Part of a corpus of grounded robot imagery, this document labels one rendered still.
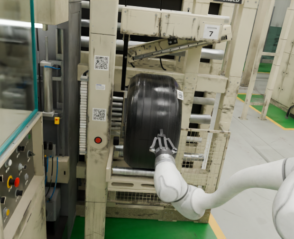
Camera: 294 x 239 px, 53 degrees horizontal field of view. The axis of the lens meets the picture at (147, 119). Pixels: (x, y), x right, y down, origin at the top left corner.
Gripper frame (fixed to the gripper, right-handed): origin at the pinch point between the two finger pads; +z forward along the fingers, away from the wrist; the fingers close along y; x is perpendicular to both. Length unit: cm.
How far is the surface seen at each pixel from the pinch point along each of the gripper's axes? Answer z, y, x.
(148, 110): 9.2, 7.1, -8.3
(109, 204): 64, 26, 118
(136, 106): 10.6, 13.1, -8.9
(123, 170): 10.7, 17.0, 33.5
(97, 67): 26.0, 34.5, -22.4
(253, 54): 595, -295, 122
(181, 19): 56, -10, -45
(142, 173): 10.3, 5.9, 34.4
